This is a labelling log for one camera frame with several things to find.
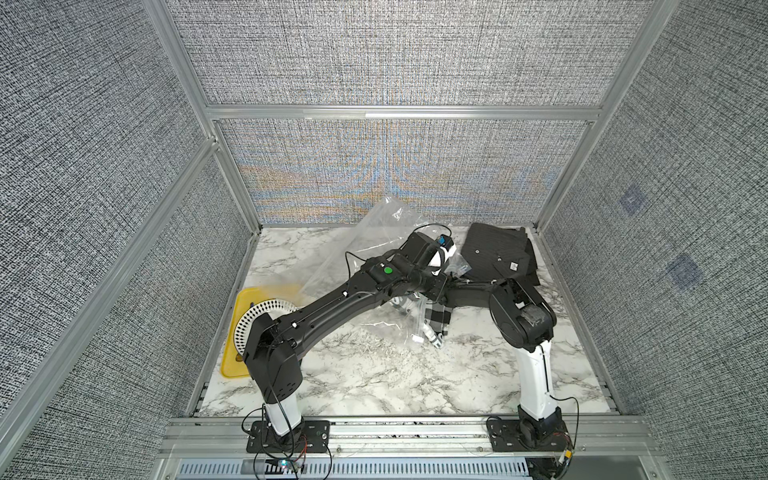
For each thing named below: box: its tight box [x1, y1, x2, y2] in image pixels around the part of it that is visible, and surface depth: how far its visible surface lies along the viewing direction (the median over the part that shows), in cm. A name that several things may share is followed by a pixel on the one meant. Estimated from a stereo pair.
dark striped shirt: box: [461, 223, 541, 287], surface depth 111 cm
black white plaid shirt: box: [421, 302, 453, 350], surface depth 92 cm
